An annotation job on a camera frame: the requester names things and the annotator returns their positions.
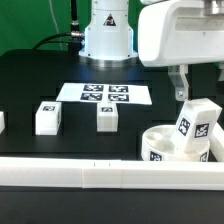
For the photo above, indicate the white front barrier rail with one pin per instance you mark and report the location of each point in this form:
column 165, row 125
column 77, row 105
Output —
column 78, row 173

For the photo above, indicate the white left barrier rail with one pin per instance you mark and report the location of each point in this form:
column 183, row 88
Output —
column 2, row 122

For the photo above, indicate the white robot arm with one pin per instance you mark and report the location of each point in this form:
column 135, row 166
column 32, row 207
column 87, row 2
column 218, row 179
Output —
column 108, row 39

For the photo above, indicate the white fiducial marker sheet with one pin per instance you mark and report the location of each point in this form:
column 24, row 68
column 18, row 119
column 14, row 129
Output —
column 94, row 93

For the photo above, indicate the white round stool seat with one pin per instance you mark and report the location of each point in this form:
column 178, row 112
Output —
column 157, row 146

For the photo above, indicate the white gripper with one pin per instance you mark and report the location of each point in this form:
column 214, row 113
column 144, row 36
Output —
column 175, row 32

